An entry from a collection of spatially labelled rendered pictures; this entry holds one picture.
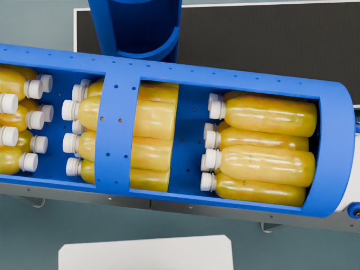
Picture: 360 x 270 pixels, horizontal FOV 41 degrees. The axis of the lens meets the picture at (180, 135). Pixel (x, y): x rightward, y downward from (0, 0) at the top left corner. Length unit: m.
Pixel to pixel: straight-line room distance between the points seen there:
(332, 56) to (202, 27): 0.59
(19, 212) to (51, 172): 1.06
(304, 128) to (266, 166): 0.12
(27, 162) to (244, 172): 0.45
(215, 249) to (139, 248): 0.14
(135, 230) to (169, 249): 1.16
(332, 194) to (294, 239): 1.21
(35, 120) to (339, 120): 0.61
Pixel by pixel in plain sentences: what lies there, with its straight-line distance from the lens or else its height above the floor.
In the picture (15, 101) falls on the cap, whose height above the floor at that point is 1.17.
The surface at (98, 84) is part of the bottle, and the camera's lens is 0.98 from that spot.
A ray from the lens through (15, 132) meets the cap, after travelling 1.01.
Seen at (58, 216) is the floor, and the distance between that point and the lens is 2.11.
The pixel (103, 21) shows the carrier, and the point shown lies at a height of 0.81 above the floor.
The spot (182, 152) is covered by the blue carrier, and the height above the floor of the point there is 0.96.
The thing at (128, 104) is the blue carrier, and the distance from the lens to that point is 0.87.
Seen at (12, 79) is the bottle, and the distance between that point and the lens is 1.02.
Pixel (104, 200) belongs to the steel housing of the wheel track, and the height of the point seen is 0.87.
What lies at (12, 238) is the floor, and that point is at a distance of 2.15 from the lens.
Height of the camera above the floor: 2.06
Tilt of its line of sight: 75 degrees down
